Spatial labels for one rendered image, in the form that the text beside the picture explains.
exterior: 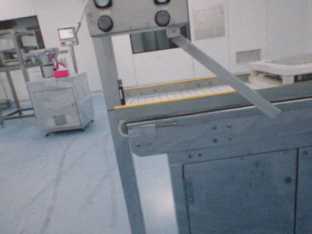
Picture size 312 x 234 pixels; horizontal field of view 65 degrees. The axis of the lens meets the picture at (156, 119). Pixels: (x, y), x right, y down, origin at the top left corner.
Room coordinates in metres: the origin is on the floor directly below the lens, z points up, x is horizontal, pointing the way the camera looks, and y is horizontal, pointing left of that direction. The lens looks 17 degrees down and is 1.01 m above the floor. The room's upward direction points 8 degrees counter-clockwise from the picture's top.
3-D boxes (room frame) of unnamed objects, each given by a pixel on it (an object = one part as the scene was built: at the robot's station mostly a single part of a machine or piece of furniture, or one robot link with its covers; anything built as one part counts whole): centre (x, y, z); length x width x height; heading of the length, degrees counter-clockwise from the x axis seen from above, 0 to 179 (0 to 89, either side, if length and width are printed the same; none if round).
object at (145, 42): (5.88, -0.34, 1.43); 1.38 x 0.01 x 1.16; 86
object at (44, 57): (3.49, 1.31, 0.95); 0.49 x 0.36 x 0.37; 86
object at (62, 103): (3.44, 1.27, 0.38); 0.63 x 0.57 x 0.76; 86
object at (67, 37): (3.56, 1.05, 1.07); 0.23 x 0.10 x 0.62; 86
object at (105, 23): (0.56, 0.08, 1.07); 0.03 x 0.02 x 0.04; 90
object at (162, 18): (0.55, -0.04, 1.06); 0.03 x 0.03 x 0.04; 0
